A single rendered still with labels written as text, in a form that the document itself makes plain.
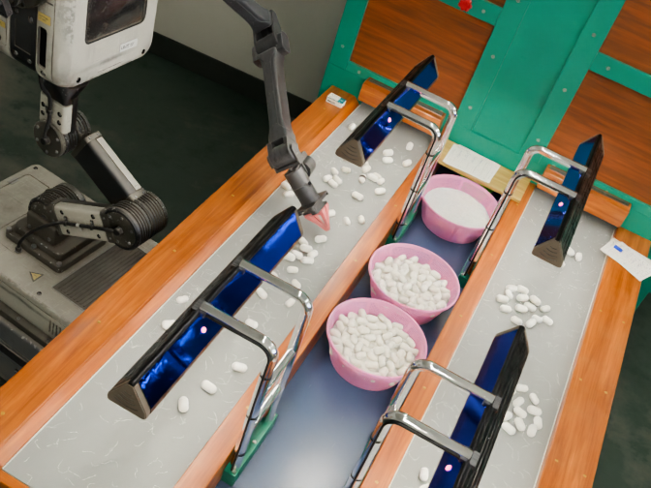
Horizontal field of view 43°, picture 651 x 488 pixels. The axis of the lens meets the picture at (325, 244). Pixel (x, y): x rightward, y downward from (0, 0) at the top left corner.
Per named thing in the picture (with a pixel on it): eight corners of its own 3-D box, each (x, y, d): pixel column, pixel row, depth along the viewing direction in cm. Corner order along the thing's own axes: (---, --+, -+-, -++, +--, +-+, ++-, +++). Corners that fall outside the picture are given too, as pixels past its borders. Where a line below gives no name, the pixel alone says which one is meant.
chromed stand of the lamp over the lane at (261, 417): (158, 442, 183) (189, 306, 154) (205, 384, 198) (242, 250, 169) (232, 487, 180) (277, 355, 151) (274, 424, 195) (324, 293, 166)
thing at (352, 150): (333, 155, 217) (341, 133, 212) (414, 69, 264) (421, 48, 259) (360, 168, 216) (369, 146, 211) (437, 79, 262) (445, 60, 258)
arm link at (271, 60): (249, 43, 248) (278, 26, 243) (260, 52, 252) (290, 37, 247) (263, 167, 229) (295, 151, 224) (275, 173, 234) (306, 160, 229)
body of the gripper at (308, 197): (330, 195, 237) (318, 172, 235) (315, 212, 230) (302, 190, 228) (313, 200, 241) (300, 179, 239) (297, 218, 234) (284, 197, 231)
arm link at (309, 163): (264, 158, 230) (290, 145, 227) (277, 142, 240) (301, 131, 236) (286, 194, 234) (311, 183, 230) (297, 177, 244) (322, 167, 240)
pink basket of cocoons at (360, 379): (299, 367, 210) (309, 342, 203) (342, 306, 229) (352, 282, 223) (393, 419, 205) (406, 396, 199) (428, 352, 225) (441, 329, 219)
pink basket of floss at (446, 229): (429, 251, 257) (440, 228, 251) (400, 195, 275) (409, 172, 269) (502, 250, 267) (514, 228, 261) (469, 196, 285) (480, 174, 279)
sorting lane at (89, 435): (0, 474, 163) (0, 469, 162) (357, 109, 299) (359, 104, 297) (128, 555, 158) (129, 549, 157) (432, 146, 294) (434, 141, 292)
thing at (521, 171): (453, 284, 249) (514, 167, 220) (473, 249, 264) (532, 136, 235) (511, 314, 246) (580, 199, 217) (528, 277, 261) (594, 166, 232)
